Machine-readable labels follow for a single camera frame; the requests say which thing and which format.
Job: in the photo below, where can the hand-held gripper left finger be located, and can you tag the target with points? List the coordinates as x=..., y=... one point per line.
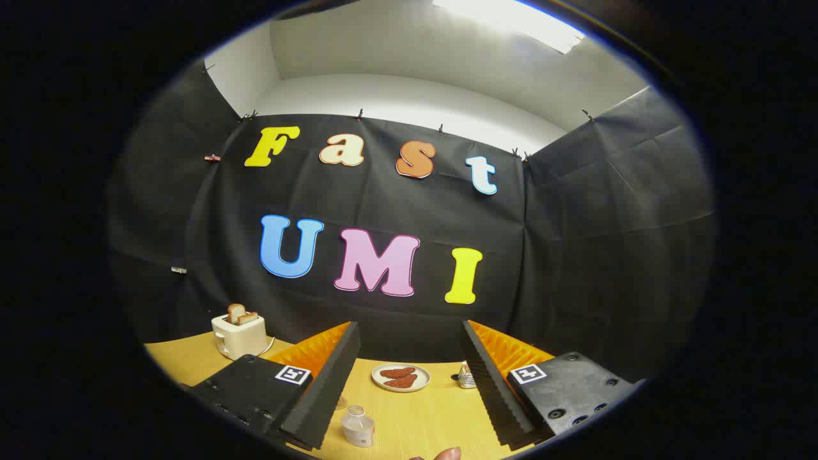
x=326, y=390

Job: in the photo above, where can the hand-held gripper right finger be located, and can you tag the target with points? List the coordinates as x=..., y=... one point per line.
x=495, y=390

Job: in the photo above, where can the clear juice bottle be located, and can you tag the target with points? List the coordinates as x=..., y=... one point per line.
x=358, y=429

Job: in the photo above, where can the small metal grater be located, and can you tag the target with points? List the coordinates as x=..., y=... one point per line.
x=467, y=378

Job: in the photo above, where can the brown meat piece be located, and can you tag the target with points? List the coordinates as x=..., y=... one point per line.
x=397, y=372
x=401, y=382

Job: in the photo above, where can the white round plate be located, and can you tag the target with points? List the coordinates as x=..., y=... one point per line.
x=422, y=378

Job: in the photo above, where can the wooden table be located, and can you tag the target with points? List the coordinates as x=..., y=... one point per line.
x=422, y=418

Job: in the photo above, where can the cream toaster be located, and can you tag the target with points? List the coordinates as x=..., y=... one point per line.
x=239, y=338

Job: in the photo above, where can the toast slice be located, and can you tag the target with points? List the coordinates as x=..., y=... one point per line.
x=248, y=317
x=235, y=311

